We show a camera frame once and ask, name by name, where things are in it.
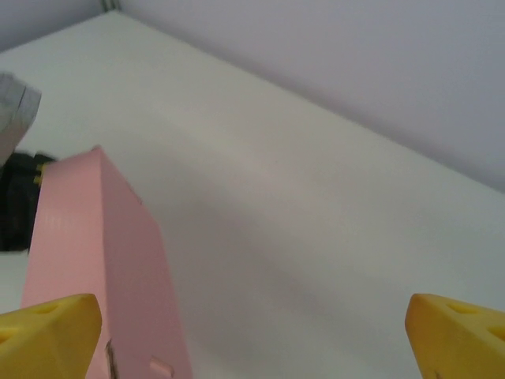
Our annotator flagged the pink paper box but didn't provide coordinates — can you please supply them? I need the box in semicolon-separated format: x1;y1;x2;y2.
21;144;194;379

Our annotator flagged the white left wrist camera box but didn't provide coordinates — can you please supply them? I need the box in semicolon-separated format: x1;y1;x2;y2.
0;72;43;167

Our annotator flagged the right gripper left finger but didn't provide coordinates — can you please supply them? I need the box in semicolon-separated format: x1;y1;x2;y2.
0;292;103;379

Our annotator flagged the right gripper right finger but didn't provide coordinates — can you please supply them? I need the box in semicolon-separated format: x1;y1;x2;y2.
406;292;505;379

